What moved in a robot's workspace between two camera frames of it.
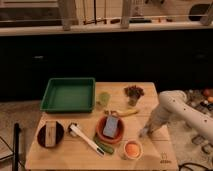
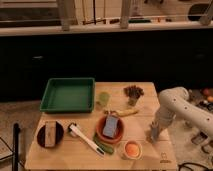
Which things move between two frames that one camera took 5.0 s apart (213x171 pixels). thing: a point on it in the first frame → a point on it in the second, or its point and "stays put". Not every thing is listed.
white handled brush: (76, 131) stays put
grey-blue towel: (143, 131) → (154, 133)
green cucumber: (101, 146) stays put
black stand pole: (17, 128) stays put
